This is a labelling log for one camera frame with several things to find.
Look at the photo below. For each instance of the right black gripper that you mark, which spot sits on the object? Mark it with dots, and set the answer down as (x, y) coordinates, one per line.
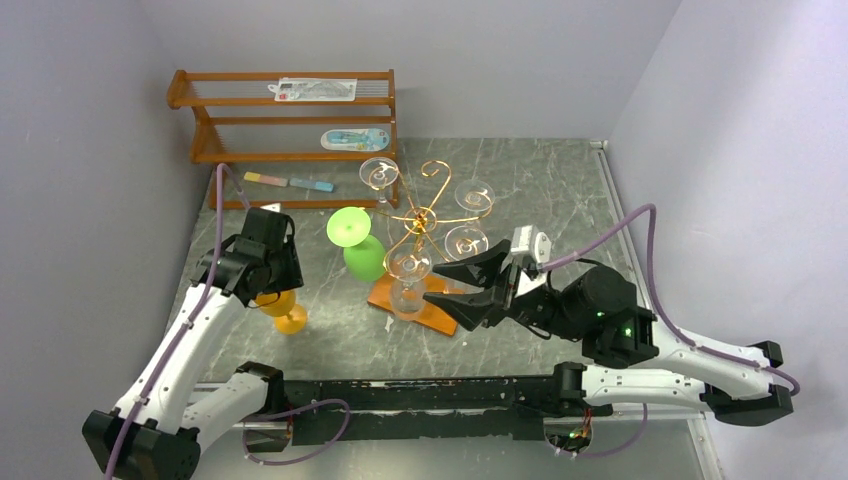
(502, 289)

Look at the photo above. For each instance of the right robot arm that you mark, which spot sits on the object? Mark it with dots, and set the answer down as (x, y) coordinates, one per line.
(628, 354)

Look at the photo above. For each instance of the blue eraser stick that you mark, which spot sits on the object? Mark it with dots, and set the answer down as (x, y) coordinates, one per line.
(314, 185)

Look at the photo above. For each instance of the yellow pink eraser stick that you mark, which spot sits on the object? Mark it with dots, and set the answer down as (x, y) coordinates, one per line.
(265, 179)

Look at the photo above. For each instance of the green plastic wine glass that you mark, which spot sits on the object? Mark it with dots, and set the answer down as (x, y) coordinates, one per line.
(349, 228)

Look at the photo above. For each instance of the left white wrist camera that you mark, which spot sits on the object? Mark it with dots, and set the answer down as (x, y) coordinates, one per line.
(273, 208)

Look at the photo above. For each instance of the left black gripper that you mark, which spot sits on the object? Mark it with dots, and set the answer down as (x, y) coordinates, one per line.
(292, 279)

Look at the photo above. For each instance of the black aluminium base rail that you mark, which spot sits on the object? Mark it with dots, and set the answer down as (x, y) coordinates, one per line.
(326, 411)

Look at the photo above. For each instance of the blue packaged item lower shelf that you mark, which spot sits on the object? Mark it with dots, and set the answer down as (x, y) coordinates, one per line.
(355, 140)

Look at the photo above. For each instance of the clear wine glass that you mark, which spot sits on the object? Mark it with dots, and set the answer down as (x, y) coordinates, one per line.
(465, 241)
(379, 174)
(408, 265)
(475, 196)

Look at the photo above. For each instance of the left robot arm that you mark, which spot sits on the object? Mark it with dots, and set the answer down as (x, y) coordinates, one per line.
(154, 431)

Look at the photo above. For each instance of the packaged item top shelf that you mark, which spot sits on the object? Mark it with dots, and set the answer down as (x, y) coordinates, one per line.
(289, 89)

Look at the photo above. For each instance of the wooden two-tier shelf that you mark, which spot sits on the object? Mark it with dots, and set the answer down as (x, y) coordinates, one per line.
(238, 123)

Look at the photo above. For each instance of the orange plastic wine glass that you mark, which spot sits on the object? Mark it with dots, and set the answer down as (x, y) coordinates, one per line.
(289, 317)

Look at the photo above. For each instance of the gold wire wine glass rack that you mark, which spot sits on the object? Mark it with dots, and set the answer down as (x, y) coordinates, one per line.
(419, 238)

